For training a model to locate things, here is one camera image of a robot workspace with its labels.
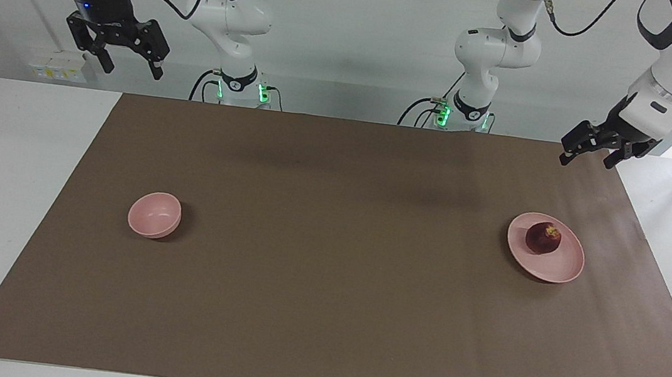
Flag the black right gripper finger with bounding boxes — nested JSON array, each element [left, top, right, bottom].
[[60, 13, 121, 75], [134, 18, 174, 82]]

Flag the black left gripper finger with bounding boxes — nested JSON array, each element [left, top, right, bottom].
[[603, 142, 639, 173], [558, 117, 603, 170]]

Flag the dark red apple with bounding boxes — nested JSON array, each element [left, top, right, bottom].
[[524, 220, 564, 258]]

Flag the pink plate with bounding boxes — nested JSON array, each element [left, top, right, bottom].
[[502, 209, 590, 286]]

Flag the pink bowl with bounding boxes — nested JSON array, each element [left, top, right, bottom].
[[126, 188, 185, 242]]

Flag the brown table mat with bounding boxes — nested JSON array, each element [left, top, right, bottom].
[[0, 78, 672, 377]]

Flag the white wall power outlet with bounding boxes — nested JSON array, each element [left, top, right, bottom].
[[28, 46, 91, 85]]

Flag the black base power cable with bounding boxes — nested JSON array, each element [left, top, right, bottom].
[[397, 63, 467, 133], [188, 67, 224, 104]]

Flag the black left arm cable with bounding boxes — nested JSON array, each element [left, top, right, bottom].
[[536, 0, 624, 42]]

